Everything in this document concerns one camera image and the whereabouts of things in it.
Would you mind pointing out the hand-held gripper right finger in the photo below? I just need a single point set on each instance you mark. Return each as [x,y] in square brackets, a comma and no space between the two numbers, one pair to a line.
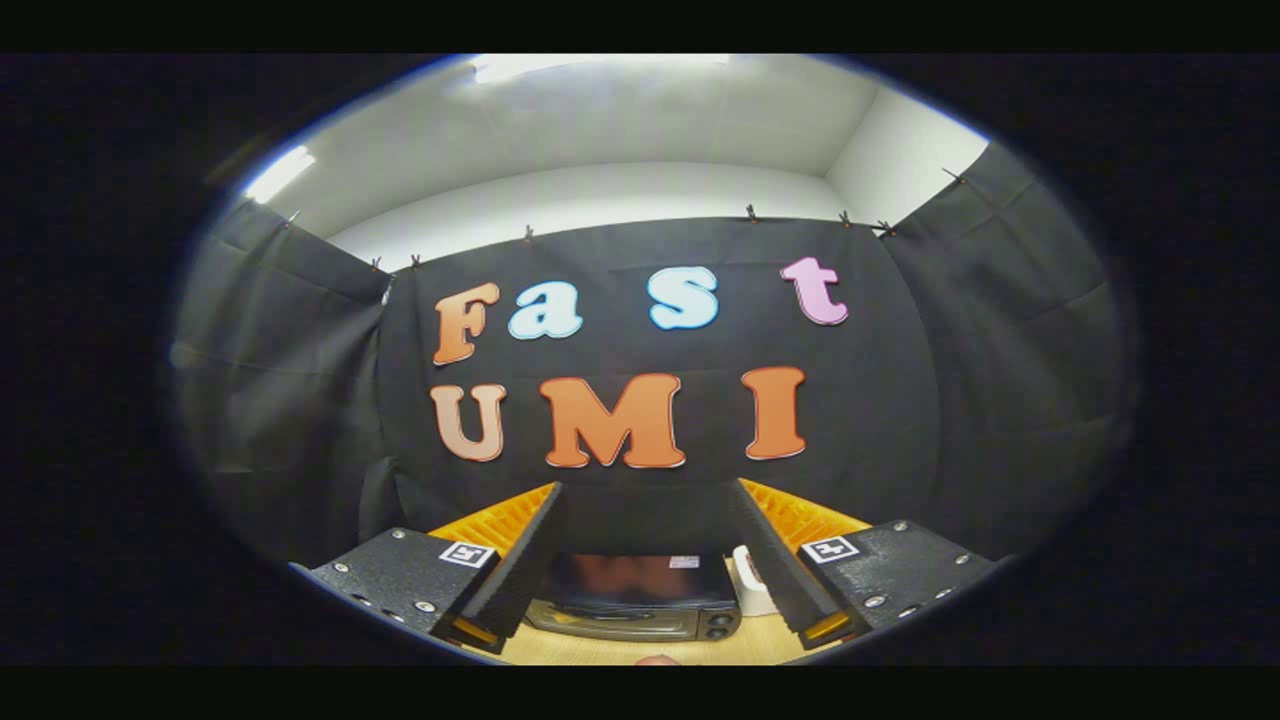
[775,565]

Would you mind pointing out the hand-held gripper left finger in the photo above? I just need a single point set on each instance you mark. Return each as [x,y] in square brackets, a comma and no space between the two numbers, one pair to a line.
[520,565]

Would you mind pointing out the black toaster oven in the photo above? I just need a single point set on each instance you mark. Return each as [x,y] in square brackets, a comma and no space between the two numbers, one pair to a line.
[635,590]

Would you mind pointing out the white pop-up toaster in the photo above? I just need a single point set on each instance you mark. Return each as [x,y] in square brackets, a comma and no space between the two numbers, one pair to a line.
[752,590]

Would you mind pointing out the row of black clips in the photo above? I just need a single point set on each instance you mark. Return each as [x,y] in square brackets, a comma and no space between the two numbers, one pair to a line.
[528,233]

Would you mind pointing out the narrow ceiling light panel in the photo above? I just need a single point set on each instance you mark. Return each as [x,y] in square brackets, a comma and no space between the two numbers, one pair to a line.
[279,173]

